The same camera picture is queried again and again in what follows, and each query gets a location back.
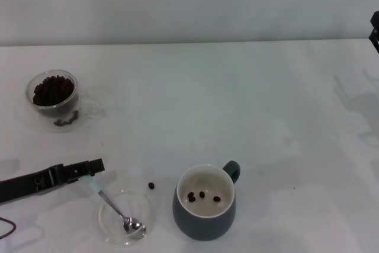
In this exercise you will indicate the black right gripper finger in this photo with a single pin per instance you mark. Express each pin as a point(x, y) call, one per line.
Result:
point(375, 41)

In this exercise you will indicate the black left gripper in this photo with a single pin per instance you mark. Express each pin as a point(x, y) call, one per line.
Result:
point(26, 185)

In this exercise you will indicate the double-walled glass cup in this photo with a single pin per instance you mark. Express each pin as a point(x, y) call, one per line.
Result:
point(86, 108)

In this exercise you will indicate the clear glass saucer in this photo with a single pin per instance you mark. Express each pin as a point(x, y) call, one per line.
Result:
point(118, 235)

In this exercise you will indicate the dark grey ceramic mug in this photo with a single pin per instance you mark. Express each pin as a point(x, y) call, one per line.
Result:
point(201, 226)

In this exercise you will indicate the coffee bean pile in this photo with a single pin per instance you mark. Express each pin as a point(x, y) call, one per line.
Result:
point(53, 90)

